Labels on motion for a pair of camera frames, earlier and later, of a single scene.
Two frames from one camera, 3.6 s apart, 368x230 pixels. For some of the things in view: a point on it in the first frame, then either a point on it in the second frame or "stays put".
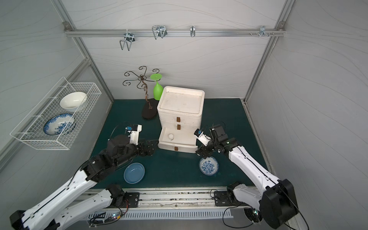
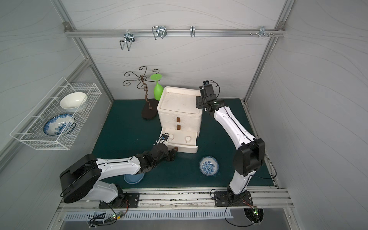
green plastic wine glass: (157, 88) stays put
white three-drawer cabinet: (179, 111) stays put
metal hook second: (159, 31) stays put
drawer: (184, 141) stays put
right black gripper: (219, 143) to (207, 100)
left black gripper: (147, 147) to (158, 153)
